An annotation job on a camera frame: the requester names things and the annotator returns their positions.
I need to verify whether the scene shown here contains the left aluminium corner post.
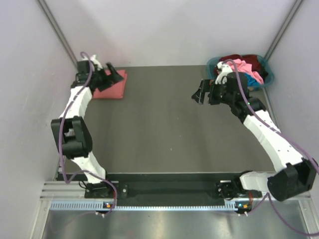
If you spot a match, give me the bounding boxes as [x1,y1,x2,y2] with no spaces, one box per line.
[35,0,77,67]

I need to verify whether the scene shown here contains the aluminium corner post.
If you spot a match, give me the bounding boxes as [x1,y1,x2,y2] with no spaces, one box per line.
[35,0,77,67]
[264,0,306,61]

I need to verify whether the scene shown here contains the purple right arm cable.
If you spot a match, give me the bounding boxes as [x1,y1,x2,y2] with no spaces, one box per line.
[223,59,319,237]

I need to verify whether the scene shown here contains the right aluminium corner post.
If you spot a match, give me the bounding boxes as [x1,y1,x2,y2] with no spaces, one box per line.
[264,0,306,61]

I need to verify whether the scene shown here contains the teal plastic laundry basket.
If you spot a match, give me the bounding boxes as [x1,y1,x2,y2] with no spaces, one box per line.
[206,54,274,91]

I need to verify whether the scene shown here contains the blue t shirt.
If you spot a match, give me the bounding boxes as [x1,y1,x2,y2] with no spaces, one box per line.
[245,73,259,87]

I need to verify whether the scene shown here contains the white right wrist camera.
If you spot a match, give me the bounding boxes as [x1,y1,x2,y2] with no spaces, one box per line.
[215,62,233,85]

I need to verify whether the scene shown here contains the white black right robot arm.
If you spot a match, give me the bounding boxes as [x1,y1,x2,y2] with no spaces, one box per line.
[191,72,317,202]

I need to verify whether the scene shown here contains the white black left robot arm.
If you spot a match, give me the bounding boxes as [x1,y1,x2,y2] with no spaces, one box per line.
[51,55,127,198]

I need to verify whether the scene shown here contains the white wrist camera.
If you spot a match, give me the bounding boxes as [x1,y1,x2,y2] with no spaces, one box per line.
[89,55,103,72]
[215,62,233,85]

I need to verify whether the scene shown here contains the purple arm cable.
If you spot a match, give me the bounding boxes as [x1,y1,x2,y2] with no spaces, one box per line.
[48,51,118,235]
[223,59,319,237]

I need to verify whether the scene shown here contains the light pink t shirt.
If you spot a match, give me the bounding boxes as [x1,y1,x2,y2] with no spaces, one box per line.
[233,59,264,85]

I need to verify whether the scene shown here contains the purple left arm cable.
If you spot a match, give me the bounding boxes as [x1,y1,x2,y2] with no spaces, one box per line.
[48,51,118,235]

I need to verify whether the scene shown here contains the dark red t shirt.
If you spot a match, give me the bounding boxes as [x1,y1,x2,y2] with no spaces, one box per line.
[217,54,262,71]

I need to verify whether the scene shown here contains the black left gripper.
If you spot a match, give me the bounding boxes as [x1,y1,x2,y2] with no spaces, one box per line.
[90,62,123,92]

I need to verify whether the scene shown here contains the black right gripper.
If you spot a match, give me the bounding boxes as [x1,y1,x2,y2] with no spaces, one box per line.
[191,79,235,106]

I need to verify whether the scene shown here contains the coral red t shirt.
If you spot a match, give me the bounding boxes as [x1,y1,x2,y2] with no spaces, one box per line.
[93,70,128,99]

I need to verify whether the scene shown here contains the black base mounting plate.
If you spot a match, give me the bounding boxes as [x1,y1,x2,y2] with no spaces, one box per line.
[84,174,260,207]

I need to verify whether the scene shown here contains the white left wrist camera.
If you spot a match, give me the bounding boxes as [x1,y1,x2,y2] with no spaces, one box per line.
[89,55,103,72]

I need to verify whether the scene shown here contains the white slotted cable duct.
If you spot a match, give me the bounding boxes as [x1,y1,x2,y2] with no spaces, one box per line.
[49,201,252,212]

